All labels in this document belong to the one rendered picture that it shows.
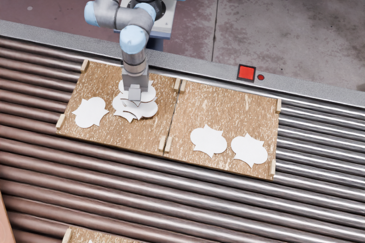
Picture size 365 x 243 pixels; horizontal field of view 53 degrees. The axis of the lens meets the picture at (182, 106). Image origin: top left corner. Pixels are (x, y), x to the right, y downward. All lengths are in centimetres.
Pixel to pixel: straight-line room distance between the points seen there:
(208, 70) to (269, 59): 134
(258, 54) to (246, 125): 149
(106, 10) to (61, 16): 192
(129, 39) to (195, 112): 49
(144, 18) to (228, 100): 52
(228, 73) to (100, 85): 54
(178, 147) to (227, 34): 172
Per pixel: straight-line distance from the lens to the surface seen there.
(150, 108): 141
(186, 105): 146
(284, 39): 305
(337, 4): 351
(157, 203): 132
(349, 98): 170
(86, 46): 168
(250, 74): 159
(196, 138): 138
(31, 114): 154
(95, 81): 153
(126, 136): 139
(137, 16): 118
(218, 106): 147
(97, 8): 122
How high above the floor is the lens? 219
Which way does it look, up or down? 60 degrees down
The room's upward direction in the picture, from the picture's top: 7 degrees clockwise
